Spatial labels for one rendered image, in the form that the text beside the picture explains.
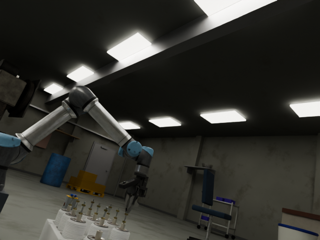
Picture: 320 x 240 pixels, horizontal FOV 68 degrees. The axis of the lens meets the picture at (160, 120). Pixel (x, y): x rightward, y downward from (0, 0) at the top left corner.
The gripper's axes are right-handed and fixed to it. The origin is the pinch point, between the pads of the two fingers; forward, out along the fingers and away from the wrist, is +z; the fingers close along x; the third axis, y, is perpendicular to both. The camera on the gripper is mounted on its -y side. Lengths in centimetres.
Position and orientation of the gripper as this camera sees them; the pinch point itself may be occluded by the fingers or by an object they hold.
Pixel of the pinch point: (126, 210)
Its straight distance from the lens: 134.5
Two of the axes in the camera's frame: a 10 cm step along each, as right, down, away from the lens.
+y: 6.5, 4.1, 6.4
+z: -2.7, 9.1, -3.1
